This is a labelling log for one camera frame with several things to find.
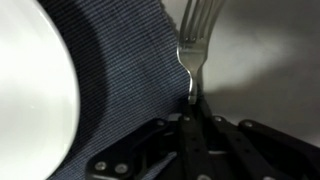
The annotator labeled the dark blue woven placemat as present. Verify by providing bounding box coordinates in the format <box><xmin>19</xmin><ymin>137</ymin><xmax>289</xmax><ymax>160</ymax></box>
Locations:
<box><xmin>36</xmin><ymin>0</ymin><xmax>203</xmax><ymax>180</ymax></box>

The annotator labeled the silver metal fork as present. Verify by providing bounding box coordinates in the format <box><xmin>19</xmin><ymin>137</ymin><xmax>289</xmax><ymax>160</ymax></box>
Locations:
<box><xmin>176</xmin><ymin>0</ymin><xmax>228</xmax><ymax>105</ymax></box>

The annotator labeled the white round plate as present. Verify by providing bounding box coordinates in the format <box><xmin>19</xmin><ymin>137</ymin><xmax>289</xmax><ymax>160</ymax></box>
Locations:
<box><xmin>0</xmin><ymin>0</ymin><xmax>81</xmax><ymax>180</ymax></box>

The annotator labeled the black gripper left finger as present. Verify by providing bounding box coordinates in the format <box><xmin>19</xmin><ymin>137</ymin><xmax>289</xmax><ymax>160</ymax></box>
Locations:
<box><xmin>85</xmin><ymin>100</ymin><xmax>214</xmax><ymax>180</ymax></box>

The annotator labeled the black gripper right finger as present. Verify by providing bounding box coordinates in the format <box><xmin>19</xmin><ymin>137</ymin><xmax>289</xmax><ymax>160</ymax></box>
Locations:
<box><xmin>194</xmin><ymin>96</ymin><xmax>320</xmax><ymax>180</ymax></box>

